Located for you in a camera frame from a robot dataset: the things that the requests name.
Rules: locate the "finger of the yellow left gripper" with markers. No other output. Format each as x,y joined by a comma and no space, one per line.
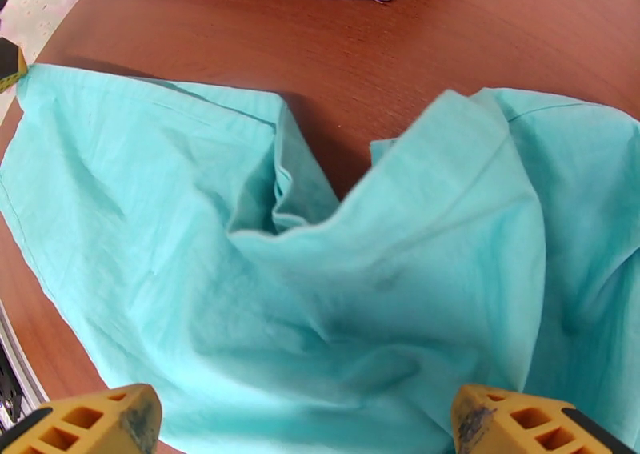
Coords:
12,65

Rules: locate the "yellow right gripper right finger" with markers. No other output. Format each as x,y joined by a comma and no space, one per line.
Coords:
525,425

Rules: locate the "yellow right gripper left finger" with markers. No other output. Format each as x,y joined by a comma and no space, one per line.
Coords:
75,425

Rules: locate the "teal trousers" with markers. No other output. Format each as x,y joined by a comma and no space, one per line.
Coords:
250,277

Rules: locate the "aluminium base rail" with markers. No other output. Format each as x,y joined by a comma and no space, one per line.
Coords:
22,367

